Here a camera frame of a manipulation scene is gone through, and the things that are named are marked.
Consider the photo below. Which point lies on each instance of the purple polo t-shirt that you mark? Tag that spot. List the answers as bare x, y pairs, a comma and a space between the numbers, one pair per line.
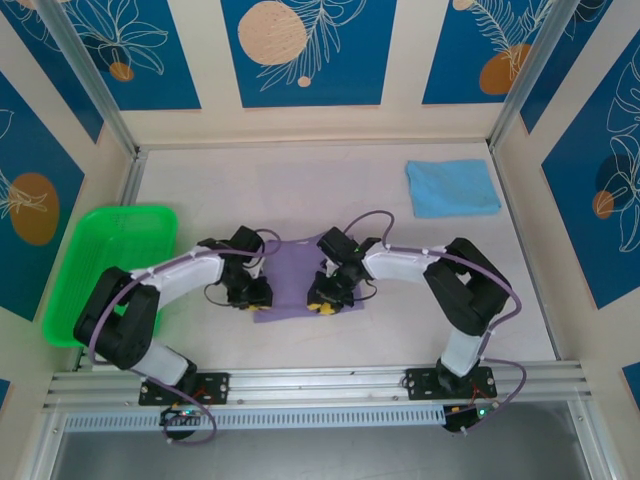
290, 280

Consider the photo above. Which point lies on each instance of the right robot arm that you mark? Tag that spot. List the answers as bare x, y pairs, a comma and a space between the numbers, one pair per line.
400, 262

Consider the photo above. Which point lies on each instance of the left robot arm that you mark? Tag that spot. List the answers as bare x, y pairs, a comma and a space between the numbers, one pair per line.
190, 270

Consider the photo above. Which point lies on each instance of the green plastic basket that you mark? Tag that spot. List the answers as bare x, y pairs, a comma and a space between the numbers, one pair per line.
125, 235

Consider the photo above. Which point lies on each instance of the folded light blue t-shirt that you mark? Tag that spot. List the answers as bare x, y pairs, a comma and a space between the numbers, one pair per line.
450, 187

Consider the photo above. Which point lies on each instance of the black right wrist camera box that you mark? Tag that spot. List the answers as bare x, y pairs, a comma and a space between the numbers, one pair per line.
337, 245

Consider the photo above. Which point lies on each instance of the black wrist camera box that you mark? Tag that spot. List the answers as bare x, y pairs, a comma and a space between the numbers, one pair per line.
246, 241
337, 245

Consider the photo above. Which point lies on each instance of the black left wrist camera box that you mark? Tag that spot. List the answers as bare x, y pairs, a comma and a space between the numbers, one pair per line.
246, 241

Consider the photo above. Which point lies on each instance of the aluminium mounting rail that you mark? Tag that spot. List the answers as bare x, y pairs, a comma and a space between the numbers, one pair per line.
310, 382

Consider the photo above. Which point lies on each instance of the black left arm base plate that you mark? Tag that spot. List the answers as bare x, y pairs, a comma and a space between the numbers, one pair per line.
215, 387

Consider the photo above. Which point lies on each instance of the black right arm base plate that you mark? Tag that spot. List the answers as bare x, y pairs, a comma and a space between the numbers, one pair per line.
420, 385

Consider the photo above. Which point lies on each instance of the blue floral wall panel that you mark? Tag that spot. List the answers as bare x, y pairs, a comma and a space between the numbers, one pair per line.
150, 50
35, 175
465, 50
320, 55
595, 200

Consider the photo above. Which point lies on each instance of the aluminium frame post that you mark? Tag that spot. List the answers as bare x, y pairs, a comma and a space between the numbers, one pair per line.
85, 70
525, 75

